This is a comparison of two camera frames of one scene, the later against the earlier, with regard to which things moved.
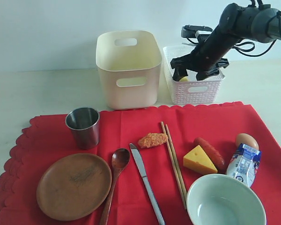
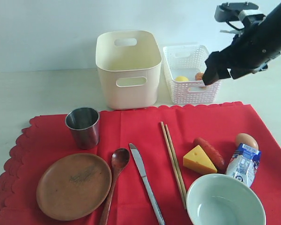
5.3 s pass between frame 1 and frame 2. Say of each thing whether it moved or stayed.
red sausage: stayed
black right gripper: moved
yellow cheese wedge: stayed
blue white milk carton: stayed
